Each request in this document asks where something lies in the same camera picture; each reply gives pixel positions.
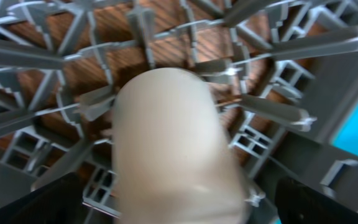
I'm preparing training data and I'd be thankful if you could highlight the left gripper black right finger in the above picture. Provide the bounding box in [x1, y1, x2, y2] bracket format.
[275, 177, 358, 224]

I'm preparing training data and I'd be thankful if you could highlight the grey-white bowl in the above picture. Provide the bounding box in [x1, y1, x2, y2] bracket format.
[112, 68, 247, 224]

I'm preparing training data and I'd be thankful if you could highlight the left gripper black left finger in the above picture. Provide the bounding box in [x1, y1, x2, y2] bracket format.
[0, 172, 83, 224]

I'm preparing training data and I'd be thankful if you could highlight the grey dishwasher rack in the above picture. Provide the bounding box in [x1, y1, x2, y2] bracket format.
[0, 0, 358, 224]

